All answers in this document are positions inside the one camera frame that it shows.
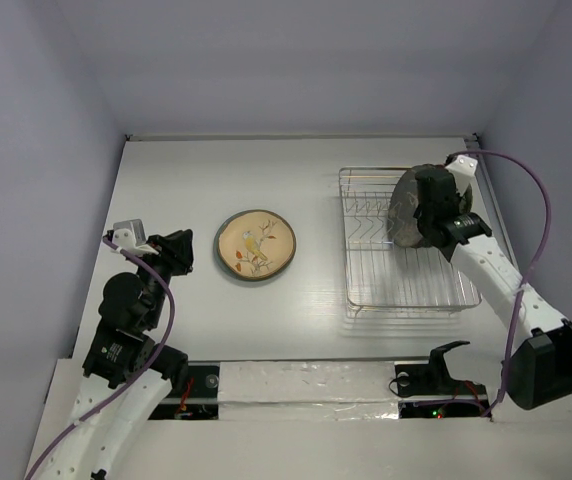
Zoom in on metal wire dish rack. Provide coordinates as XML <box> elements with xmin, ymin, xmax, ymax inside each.
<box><xmin>339</xmin><ymin>167</ymin><xmax>481</xmax><ymax>317</ymax></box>

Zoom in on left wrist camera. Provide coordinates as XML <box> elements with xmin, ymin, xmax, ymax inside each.
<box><xmin>106</xmin><ymin>219</ymin><xmax>150</xmax><ymax>256</ymax></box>

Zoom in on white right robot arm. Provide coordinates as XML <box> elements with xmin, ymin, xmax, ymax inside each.
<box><xmin>414</xmin><ymin>167</ymin><xmax>572</xmax><ymax>410</ymax></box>

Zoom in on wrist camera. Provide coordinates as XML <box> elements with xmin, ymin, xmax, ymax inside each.
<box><xmin>106</xmin><ymin>219</ymin><xmax>150</xmax><ymax>256</ymax></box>
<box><xmin>445</xmin><ymin>154</ymin><xmax>478</xmax><ymax>195</ymax></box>

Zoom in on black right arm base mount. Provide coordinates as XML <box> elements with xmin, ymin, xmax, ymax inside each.
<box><xmin>388</xmin><ymin>340</ymin><xmax>487</xmax><ymax>398</ymax></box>

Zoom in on dark reindeer gold-rim plate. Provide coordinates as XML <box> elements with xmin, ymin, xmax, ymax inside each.
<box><xmin>387</xmin><ymin>164</ymin><xmax>484</xmax><ymax>257</ymax></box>

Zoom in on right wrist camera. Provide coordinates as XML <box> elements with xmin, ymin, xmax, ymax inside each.
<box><xmin>445</xmin><ymin>154</ymin><xmax>478</xmax><ymax>195</ymax></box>

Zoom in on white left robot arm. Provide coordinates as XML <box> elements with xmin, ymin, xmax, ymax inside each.
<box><xmin>26</xmin><ymin>220</ymin><xmax>194</xmax><ymax>479</ymax></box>

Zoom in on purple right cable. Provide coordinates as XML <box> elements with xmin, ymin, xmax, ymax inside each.
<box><xmin>445</xmin><ymin>150</ymin><xmax>553</xmax><ymax>416</ymax></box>

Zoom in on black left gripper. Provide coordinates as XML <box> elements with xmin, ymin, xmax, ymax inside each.
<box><xmin>131</xmin><ymin>227</ymin><xmax>194</xmax><ymax>326</ymax></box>

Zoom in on foil covered front bar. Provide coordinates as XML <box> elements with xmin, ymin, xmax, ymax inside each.
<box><xmin>217</xmin><ymin>361</ymin><xmax>399</xmax><ymax>422</ymax></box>

